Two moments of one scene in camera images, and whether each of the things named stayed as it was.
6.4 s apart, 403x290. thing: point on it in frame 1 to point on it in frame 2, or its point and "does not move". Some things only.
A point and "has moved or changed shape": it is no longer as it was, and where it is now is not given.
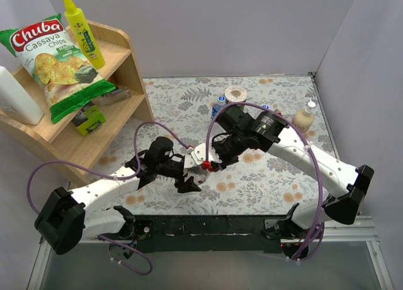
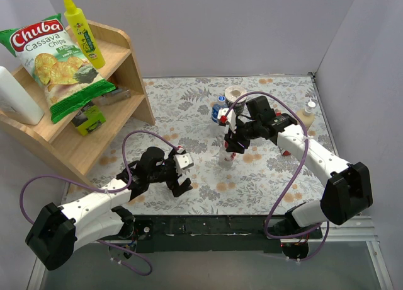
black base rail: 210,233 does not move
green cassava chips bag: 50,55 does not move
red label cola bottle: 199,173 has moved or changed shape
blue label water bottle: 221,103 does not move
